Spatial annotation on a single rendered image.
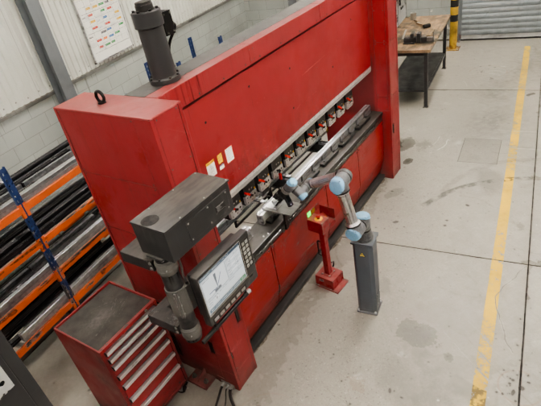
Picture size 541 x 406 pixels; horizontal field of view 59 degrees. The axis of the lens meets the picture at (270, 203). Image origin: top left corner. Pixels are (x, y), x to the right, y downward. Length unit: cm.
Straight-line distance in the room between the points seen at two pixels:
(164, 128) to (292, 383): 224
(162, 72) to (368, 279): 228
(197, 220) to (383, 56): 348
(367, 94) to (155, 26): 319
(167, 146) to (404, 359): 246
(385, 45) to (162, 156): 328
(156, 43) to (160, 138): 63
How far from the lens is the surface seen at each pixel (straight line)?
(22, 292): 456
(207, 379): 411
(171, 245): 235
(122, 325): 339
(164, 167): 271
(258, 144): 373
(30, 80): 755
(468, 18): 1068
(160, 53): 303
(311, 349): 414
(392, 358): 404
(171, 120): 271
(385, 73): 548
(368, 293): 417
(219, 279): 266
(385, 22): 531
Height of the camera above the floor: 319
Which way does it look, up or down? 33 degrees down
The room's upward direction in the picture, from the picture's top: 12 degrees counter-clockwise
